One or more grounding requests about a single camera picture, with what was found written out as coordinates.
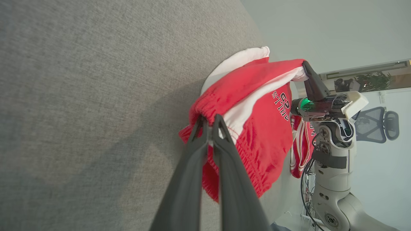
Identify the grey mesh office chair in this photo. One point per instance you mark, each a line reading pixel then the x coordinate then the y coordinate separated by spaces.
pixel 372 125

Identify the red and white jersey shirt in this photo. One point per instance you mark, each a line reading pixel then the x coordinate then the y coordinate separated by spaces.
pixel 300 150

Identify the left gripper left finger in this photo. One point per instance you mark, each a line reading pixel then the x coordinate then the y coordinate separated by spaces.
pixel 183 192

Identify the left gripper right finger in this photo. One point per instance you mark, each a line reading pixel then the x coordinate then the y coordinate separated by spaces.
pixel 237 192

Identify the white wall shelf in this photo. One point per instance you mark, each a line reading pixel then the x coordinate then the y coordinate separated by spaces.
pixel 366 69

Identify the red shorts with white stripe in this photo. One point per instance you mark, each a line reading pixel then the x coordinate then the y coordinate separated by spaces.
pixel 257 144

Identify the dark grey equipment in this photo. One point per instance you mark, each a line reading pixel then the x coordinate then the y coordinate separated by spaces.
pixel 342 85

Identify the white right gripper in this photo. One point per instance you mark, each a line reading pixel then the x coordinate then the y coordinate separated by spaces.
pixel 321 107

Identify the green potted plant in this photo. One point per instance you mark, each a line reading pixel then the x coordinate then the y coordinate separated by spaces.
pixel 374 81

